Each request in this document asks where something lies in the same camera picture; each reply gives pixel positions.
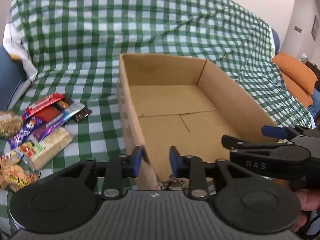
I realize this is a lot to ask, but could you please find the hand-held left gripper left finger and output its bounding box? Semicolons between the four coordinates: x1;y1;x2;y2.
59;145;143;201

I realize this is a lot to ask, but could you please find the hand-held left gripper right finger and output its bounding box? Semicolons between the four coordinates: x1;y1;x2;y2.
169;146;253;201

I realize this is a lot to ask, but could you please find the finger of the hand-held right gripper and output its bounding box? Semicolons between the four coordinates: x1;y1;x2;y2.
261;125;320;140
222;134;284;178

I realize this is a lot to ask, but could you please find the brown cardboard box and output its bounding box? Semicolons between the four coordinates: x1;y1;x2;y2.
117;53;279;191

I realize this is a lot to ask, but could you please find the dark brown small packet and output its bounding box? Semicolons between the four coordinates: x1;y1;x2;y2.
74;107;93;123

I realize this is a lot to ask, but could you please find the clear packet of beige crackers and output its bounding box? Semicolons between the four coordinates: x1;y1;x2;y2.
28;127;76;171

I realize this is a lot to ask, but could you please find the plain red snack packet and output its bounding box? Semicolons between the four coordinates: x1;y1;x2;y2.
37;107;61;122

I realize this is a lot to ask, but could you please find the person's right hand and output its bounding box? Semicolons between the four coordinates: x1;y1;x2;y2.
291;180;320;233

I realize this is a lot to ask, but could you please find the orange seat cushion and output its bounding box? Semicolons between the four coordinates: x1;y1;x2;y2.
281;72;314;107

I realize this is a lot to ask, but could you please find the orange back cushion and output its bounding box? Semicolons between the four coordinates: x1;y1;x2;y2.
272;52;318;96

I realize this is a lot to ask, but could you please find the dark wooden cabinet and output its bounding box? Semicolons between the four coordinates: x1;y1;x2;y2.
300;54;320;90

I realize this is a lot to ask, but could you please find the silver blue snack packet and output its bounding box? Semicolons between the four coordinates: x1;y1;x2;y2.
44;102;86;128

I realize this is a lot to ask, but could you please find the blue sofa backrest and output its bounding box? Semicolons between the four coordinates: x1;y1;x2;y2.
271;28;281;55

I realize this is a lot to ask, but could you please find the small dark chocolate bar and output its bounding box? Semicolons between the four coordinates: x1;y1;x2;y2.
57;99;74;110

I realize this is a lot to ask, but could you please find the orange green snack packet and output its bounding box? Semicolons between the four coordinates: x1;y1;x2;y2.
14;141;46;158

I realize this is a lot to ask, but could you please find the purple snack packet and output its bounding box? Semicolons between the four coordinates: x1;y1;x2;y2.
7;116;54;151

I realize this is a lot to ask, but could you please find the yellow orange snack packet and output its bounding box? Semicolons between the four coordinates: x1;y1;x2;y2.
0;154;38;192

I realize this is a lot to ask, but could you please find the golden snack packet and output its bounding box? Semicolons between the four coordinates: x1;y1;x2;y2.
0;110;23;138

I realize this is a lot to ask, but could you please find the green checked cloth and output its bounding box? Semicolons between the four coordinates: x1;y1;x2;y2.
0;0;314;233

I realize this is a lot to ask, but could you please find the white cloth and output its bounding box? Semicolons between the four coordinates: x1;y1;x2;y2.
2;20;38;83

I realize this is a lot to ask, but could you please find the dark picture frame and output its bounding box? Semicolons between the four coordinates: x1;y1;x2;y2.
311;15;319;41

